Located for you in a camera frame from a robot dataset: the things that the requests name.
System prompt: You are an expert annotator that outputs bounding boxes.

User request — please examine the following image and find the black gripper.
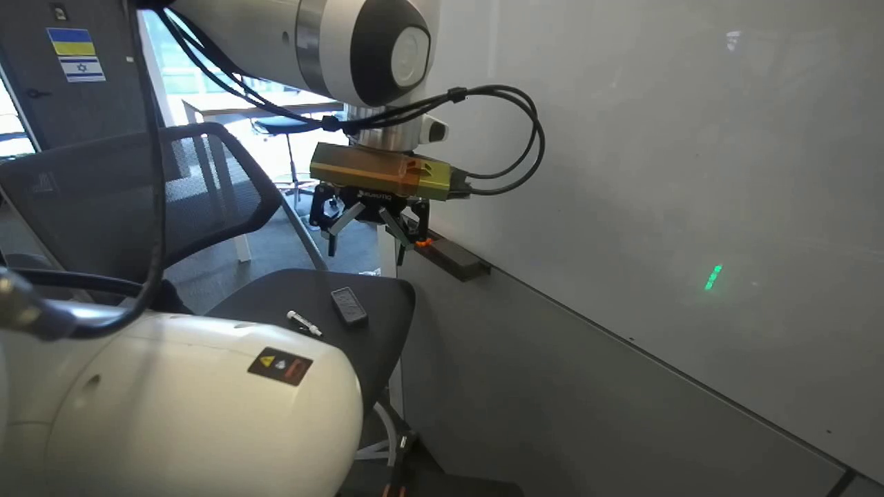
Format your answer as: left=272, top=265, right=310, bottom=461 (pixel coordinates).
left=310, top=183, right=428, bottom=265

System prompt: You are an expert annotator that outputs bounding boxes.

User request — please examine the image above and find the white marker pen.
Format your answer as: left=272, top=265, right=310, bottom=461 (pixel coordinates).
left=284, top=310, right=324, bottom=337

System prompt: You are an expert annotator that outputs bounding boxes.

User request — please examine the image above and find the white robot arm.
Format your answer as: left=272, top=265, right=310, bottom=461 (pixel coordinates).
left=4, top=125, right=414, bottom=497

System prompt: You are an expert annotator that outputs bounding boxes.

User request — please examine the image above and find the black mesh office chair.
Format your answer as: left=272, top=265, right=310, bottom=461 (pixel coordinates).
left=4, top=125, right=414, bottom=464

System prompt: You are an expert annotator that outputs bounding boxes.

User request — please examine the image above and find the large white board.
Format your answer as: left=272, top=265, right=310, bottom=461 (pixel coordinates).
left=431, top=0, right=884, bottom=480

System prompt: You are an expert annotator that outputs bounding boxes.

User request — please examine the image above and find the black whiteboard eraser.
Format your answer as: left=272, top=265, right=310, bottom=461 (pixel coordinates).
left=333, top=287, right=367, bottom=326

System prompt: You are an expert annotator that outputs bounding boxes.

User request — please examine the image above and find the dark whiteboard tray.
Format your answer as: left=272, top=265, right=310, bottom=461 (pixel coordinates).
left=418, top=234, right=490, bottom=281

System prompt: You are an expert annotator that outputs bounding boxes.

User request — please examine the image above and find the blue stool left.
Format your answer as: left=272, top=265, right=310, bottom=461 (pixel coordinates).
left=252, top=116, right=316, bottom=197

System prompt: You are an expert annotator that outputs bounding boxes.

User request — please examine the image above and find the background white table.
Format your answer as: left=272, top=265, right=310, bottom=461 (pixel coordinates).
left=182, top=96, right=341, bottom=121

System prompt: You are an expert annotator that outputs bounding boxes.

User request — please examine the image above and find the black camera cable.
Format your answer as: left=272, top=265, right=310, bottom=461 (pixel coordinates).
left=136, top=7, right=548, bottom=198

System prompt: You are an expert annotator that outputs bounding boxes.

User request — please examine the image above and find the blue yellow wall sticker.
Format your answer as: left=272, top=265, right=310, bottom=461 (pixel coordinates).
left=47, top=27, right=105, bottom=87

